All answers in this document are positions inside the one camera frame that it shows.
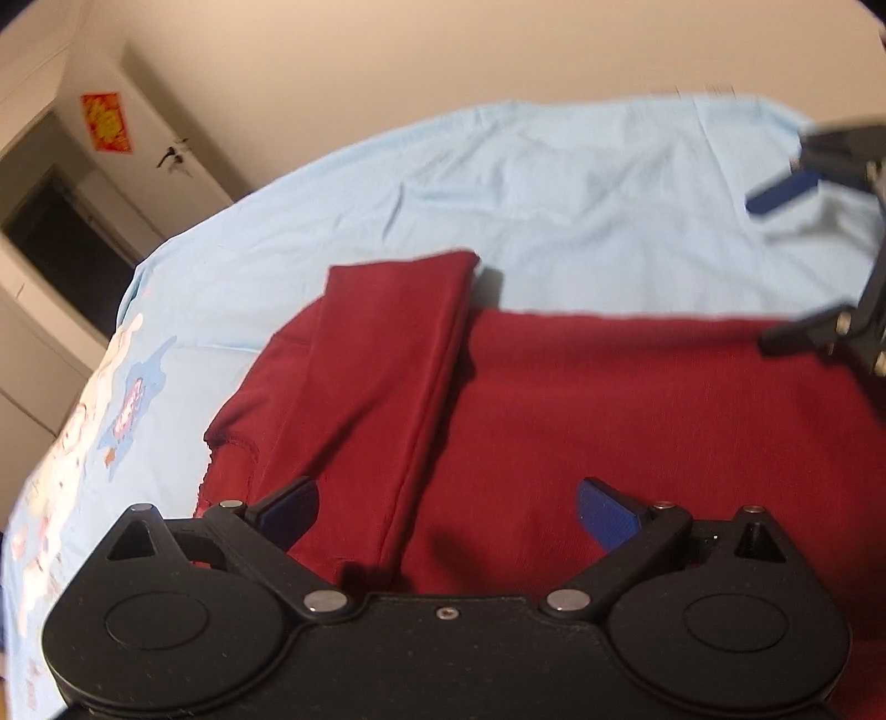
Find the dark red sweater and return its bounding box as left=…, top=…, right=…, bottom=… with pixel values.
left=198, top=252, right=884, bottom=718

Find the white bedroom door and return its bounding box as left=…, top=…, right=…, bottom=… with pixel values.
left=53, top=39, right=251, bottom=260

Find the light blue bed cover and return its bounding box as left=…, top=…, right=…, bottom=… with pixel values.
left=2, top=96, right=882, bottom=718

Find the grey wardrobe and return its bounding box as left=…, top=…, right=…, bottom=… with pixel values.
left=0, top=239, right=108, bottom=519

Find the red paper door decoration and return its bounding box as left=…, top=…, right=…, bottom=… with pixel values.
left=80, top=91, right=132, bottom=155

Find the black door handle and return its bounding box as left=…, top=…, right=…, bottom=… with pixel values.
left=156, top=138, right=190, bottom=177

